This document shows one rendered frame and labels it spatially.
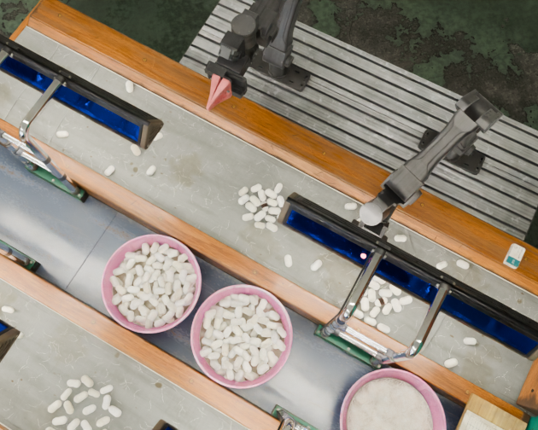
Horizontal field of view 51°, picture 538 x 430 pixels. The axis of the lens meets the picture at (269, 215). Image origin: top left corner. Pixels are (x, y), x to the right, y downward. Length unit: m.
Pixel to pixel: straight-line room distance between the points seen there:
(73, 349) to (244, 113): 0.81
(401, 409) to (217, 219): 0.71
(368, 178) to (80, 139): 0.85
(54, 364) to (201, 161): 0.68
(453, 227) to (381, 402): 0.52
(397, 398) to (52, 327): 0.93
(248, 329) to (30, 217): 0.73
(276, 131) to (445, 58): 1.34
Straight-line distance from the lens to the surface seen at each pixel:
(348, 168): 1.63
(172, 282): 1.57
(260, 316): 1.53
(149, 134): 1.33
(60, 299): 1.60
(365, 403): 1.56
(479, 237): 1.66
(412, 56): 2.78
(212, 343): 1.52
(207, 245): 1.54
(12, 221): 1.80
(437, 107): 1.88
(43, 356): 1.62
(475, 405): 1.58
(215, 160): 1.65
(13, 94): 1.89
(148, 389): 1.55
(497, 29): 2.99
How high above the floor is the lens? 2.26
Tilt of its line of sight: 73 degrees down
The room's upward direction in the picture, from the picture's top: 3 degrees clockwise
